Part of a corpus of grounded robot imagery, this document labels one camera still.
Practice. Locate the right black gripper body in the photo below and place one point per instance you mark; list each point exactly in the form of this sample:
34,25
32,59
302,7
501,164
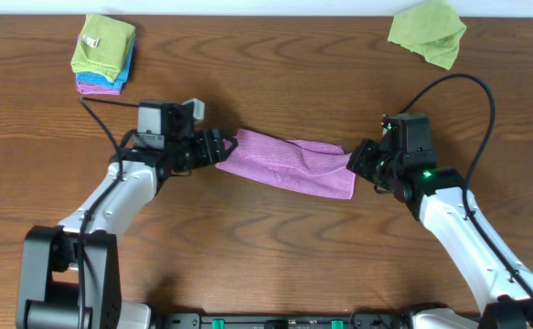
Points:
368,160

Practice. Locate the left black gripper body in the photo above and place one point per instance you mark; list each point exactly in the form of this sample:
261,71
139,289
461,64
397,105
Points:
214,147

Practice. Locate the purple microfiber cloth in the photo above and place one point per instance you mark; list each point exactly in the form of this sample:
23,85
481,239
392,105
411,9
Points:
307,167

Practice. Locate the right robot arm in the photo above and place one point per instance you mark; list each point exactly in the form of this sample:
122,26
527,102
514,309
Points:
501,284

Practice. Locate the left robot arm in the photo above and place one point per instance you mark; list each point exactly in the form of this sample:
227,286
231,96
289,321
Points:
69,274

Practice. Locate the folded purple cloth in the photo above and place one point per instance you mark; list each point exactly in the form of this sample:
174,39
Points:
91,89

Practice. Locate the folded blue cloth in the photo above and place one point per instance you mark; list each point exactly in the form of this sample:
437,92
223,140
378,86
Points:
99,81

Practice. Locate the folded green cloth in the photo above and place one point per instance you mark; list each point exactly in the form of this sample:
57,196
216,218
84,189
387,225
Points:
102,46

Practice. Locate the crumpled green cloth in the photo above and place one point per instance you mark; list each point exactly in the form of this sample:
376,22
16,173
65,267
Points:
431,29

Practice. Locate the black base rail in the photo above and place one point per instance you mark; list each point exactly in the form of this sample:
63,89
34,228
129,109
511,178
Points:
316,321

